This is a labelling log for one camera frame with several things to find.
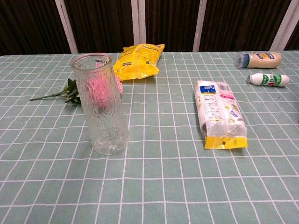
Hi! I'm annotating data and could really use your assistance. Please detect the pink rose bouquet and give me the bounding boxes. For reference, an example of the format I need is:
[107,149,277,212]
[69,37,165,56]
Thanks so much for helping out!
[29,59,124,112]

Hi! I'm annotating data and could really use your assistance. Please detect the clear glass cup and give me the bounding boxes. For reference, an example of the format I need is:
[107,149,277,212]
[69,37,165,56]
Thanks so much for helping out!
[71,53,130,156]

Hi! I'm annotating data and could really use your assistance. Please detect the green grid-patterned table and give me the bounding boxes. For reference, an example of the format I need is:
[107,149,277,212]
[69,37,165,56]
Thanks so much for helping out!
[0,50,299,224]

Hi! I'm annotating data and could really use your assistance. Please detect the yellow chip bag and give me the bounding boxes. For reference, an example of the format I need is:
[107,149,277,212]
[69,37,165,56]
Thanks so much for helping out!
[113,43,165,82]

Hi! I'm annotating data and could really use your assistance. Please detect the white tissue pack yellow edge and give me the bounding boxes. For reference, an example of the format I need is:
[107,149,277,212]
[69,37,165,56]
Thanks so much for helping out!
[193,79,248,150]

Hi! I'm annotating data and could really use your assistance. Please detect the small white green drink bottle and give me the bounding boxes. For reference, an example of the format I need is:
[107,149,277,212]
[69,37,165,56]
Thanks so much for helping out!
[247,73,290,87]

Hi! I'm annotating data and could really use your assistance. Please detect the mayonnaise squeeze bottle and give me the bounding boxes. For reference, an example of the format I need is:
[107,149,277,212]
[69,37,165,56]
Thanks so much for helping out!
[235,52,283,69]

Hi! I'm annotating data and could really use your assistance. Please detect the white frame post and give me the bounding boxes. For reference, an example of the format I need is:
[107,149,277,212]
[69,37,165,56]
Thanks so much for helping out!
[192,0,207,52]
[55,0,78,54]
[130,0,147,46]
[270,0,299,51]

